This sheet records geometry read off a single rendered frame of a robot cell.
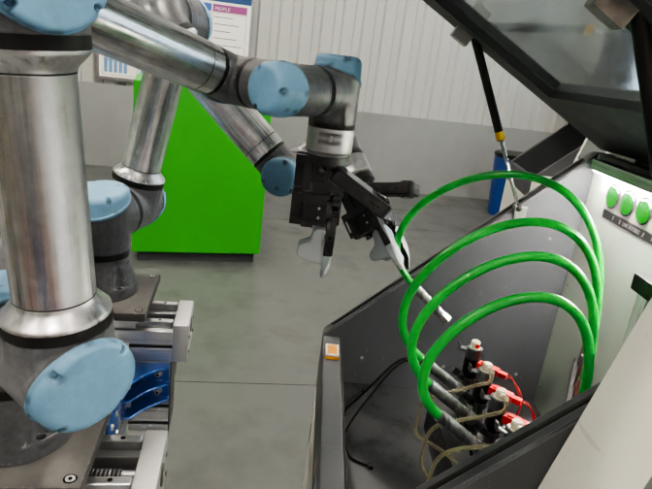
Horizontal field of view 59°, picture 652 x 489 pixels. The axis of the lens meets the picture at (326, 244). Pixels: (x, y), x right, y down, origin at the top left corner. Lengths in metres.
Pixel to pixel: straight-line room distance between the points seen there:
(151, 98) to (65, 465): 0.76
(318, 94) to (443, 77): 7.02
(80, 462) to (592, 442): 0.63
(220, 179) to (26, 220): 3.71
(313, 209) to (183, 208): 3.43
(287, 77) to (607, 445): 0.58
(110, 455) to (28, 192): 0.48
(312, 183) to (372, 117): 6.70
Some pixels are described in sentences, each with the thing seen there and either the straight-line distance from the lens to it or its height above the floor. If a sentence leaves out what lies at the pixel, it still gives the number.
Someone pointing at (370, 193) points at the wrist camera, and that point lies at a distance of 0.93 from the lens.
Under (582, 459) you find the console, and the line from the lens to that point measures 0.74.
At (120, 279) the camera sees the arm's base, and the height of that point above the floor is 1.08.
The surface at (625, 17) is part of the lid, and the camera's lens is 0.65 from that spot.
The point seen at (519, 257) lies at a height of 1.34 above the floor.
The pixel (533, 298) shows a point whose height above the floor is 1.31.
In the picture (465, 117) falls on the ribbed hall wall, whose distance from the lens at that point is 8.01.
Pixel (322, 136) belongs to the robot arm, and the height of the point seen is 1.46.
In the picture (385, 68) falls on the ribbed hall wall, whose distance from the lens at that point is 7.63.
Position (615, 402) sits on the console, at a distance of 0.71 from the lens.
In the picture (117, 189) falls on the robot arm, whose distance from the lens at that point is 1.27.
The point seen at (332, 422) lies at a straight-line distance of 1.09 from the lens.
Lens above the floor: 1.57
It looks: 18 degrees down
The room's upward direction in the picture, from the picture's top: 7 degrees clockwise
